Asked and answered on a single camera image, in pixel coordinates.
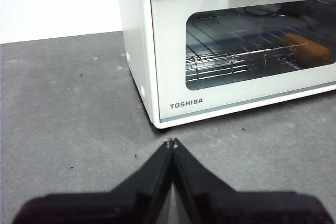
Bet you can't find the metal wire oven rack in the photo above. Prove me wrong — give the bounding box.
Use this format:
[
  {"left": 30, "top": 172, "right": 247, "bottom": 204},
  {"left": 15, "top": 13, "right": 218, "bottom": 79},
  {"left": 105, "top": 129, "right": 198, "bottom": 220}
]
[{"left": 185, "top": 11, "right": 336, "bottom": 82}]

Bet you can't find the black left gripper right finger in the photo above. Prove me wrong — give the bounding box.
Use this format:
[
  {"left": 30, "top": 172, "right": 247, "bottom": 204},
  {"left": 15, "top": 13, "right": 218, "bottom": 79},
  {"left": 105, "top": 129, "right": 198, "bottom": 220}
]
[{"left": 171, "top": 137, "right": 332, "bottom": 224}]

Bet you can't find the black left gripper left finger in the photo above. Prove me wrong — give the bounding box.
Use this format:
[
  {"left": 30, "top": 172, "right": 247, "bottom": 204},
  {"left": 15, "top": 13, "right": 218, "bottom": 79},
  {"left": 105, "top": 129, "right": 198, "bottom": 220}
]
[{"left": 12, "top": 138, "right": 174, "bottom": 224}]

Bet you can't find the glass oven door with handle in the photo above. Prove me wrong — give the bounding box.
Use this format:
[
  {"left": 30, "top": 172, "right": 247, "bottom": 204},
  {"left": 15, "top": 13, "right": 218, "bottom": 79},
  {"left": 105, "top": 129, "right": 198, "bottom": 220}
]
[{"left": 147, "top": 0, "right": 336, "bottom": 127}]

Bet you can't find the white Toshiba toaster oven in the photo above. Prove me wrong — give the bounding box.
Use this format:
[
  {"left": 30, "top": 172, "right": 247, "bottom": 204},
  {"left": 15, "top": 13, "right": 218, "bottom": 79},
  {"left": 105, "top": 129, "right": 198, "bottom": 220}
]
[{"left": 114, "top": 0, "right": 336, "bottom": 130}]

